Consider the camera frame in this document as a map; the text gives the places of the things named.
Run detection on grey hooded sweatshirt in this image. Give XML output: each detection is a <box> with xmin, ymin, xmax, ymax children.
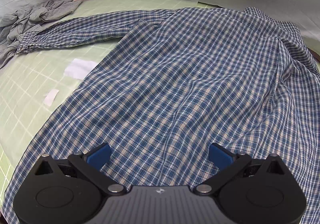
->
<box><xmin>0</xmin><ymin>0</ymin><xmax>83</xmax><ymax>68</ymax></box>

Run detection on green checked bed sheet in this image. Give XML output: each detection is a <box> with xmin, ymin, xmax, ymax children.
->
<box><xmin>0</xmin><ymin>0</ymin><xmax>220</xmax><ymax>217</ymax></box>

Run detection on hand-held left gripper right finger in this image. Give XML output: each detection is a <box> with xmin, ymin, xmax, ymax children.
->
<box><xmin>193</xmin><ymin>144</ymin><xmax>293</xmax><ymax>196</ymax></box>

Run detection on blue plaid shirt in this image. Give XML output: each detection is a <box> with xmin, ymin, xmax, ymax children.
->
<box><xmin>2</xmin><ymin>7</ymin><xmax>320</xmax><ymax>224</ymax></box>

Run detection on large white tape patch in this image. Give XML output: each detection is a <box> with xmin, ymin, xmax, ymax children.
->
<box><xmin>64</xmin><ymin>58</ymin><xmax>99</xmax><ymax>80</ymax></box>

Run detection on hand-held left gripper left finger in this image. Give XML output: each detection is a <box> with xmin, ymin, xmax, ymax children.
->
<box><xmin>34</xmin><ymin>143</ymin><xmax>127</xmax><ymax>196</ymax></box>

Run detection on small white tape patch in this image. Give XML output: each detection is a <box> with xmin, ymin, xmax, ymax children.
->
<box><xmin>44</xmin><ymin>89</ymin><xmax>59</xmax><ymax>107</ymax></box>

